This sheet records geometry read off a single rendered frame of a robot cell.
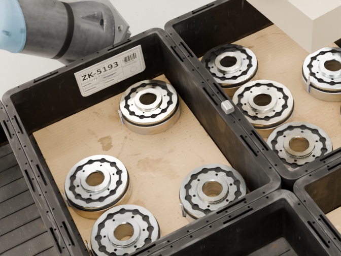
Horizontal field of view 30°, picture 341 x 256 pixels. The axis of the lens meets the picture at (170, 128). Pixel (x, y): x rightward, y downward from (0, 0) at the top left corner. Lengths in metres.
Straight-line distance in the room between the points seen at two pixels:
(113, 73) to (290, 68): 0.32
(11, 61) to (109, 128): 0.46
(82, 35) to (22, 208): 0.39
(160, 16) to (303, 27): 0.69
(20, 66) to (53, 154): 0.42
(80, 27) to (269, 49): 0.37
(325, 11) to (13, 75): 0.82
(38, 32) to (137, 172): 0.35
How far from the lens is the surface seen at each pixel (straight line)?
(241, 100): 1.07
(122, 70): 1.13
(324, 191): 0.92
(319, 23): 0.85
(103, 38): 1.28
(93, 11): 1.29
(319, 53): 1.15
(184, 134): 1.07
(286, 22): 0.89
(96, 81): 1.12
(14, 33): 1.21
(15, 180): 1.09
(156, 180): 1.02
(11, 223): 1.05
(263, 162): 0.90
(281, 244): 0.95
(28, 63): 1.48
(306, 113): 1.09
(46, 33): 1.23
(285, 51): 1.20
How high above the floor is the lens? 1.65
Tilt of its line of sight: 49 degrees down
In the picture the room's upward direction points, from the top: 12 degrees counter-clockwise
